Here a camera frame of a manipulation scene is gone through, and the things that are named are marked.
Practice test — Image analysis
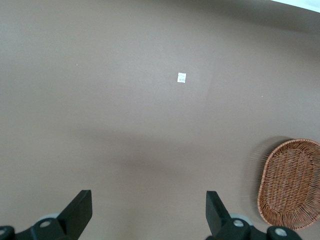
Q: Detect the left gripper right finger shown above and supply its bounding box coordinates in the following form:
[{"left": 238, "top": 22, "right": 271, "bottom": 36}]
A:
[{"left": 205, "top": 190, "right": 304, "bottom": 240}]

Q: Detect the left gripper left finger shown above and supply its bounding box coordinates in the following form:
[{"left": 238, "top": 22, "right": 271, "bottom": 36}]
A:
[{"left": 0, "top": 189, "right": 94, "bottom": 240}]

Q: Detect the brown wicker basket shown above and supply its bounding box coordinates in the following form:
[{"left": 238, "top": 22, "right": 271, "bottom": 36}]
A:
[{"left": 257, "top": 138, "right": 320, "bottom": 231}]

